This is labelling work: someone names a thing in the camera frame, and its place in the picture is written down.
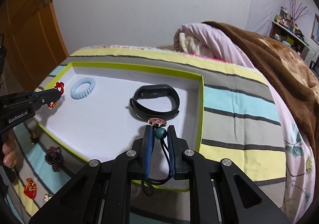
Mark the black fitness band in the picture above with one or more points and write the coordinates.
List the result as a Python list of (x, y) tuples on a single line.
[(160, 101)]

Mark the pink quilt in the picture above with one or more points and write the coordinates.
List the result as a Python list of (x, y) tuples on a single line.
[(204, 40)]

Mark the cluttered shelf unit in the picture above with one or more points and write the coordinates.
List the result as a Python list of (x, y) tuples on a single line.
[(286, 31)]

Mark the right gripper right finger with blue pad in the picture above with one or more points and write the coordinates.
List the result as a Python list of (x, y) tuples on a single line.
[(176, 147)]

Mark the left hand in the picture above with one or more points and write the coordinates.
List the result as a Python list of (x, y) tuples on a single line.
[(9, 150)]

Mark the red knot ornament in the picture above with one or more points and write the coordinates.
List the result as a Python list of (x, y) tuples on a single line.
[(60, 87), (30, 188)]

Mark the small white bead item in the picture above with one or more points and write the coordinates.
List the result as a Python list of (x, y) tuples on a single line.
[(47, 197)]

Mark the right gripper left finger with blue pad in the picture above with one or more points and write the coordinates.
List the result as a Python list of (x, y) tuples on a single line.
[(144, 148)]

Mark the gold charm ornament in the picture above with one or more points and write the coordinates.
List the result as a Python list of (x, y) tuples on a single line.
[(34, 139)]

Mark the striped bed sheet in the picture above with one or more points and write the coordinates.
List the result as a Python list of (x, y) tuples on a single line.
[(240, 122)]

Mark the orange wooden door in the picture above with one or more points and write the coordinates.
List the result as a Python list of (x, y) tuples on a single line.
[(34, 43)]

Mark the window with bars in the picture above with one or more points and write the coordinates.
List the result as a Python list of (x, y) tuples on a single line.
[(315, 30)]

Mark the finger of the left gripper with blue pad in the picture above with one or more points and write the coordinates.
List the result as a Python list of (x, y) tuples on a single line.
[(49, 94)]

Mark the brown plush blanket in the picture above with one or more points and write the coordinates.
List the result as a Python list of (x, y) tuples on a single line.
[(287, 73)]

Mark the green white shallow box tray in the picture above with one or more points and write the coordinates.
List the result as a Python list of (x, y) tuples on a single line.
[(94, 119)]

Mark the purple flower branches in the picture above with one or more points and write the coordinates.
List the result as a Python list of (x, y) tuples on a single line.
[(297, 11)]

